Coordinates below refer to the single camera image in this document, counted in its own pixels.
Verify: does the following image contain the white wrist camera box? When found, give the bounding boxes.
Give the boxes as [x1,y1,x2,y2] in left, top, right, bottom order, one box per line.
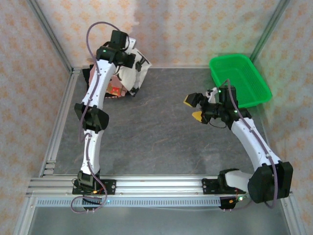
[126,37,137,53]
[206,87,219,104]

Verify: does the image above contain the aluminium side rail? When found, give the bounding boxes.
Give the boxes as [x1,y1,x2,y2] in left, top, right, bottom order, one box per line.
[39,68,80,177]

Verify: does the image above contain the aluminium frame post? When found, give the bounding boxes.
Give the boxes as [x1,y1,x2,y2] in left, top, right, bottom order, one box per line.
[249,0,291,65]
[26,0,74,72]

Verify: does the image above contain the black controller board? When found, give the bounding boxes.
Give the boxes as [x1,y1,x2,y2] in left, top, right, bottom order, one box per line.
[219,194,250,211]

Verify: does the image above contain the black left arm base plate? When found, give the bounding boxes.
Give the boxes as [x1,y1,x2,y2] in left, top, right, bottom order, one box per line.
[72,179,116,195]

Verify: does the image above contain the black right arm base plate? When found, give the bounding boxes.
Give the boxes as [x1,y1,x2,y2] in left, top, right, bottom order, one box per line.
[201,178,245,195]

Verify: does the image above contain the aluminium mounting rail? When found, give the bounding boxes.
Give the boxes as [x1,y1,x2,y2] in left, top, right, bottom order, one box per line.
[26,175,293,196]

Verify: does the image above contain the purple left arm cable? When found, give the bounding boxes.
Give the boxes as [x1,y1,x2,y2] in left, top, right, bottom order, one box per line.
[70,21,116,213]

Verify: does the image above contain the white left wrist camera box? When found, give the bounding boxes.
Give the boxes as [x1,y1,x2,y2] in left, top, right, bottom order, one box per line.
[126,37,137,53]

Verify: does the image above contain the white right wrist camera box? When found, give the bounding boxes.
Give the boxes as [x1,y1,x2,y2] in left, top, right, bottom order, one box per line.
[206,87,219,104]

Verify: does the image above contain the aluminium frame leg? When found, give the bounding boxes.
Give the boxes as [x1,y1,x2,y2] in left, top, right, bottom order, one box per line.
[13,195,37,235]
[280,200,304,235]

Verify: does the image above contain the grey slotted cable duct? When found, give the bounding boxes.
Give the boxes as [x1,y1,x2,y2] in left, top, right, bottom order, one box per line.
[36,197,222,208]

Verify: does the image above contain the green plastic basket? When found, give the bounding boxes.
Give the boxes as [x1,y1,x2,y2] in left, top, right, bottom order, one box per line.
[209,53,273,109]

